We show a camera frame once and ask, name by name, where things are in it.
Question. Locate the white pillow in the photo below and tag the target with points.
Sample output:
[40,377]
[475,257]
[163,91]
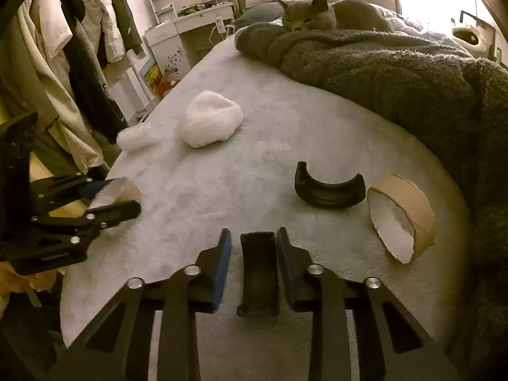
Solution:
[262,0]

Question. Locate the dark grey fleece blanket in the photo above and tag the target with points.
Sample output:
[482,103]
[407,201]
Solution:
[397,79]

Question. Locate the white paper ball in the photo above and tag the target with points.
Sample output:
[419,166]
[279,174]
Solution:
[210,119]

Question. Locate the brown cardboard roll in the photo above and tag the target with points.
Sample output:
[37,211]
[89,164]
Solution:
[127,192]

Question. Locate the beige cat house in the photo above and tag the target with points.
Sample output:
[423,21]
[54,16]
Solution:
[472,35]

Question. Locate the clear plastic bottle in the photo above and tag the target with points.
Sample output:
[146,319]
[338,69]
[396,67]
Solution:
[137,137]

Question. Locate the colourful picture box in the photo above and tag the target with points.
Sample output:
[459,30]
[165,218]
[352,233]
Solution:
[153,75]

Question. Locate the bed with grey sheet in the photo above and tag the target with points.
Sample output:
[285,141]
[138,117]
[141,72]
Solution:
[258,127]

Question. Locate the black hanging garment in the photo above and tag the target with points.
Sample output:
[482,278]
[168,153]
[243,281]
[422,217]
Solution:
[91,87]

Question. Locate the grey pillow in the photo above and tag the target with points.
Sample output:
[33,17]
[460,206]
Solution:
[258,14]

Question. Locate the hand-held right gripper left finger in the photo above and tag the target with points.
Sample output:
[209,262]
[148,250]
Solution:
[222,274]

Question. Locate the white shirt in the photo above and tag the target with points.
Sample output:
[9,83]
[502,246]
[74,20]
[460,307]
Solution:
[49,20]

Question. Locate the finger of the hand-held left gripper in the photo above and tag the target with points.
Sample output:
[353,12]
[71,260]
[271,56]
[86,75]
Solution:
[59,192]
[115,212]

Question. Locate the white puffer jacket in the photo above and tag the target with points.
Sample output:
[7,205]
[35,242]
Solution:
[99,8]

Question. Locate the dark green knit garment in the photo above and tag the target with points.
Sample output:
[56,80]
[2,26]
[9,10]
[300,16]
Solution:
[127,16]

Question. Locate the patterned grey white duvet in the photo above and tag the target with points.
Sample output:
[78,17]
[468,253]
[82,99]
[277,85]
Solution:
[420,27]

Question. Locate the cream hanging garment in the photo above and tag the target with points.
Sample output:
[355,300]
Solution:
[59,127]

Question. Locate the white dressing table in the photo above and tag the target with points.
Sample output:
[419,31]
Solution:
[190,27]

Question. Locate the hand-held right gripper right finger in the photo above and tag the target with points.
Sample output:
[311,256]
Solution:
[286,274]

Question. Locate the black curved plastic piece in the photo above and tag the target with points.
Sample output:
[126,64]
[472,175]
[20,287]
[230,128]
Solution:
[258,270]
[329,194]

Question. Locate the grey cat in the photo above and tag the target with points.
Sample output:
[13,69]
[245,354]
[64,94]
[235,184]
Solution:
[341,14]

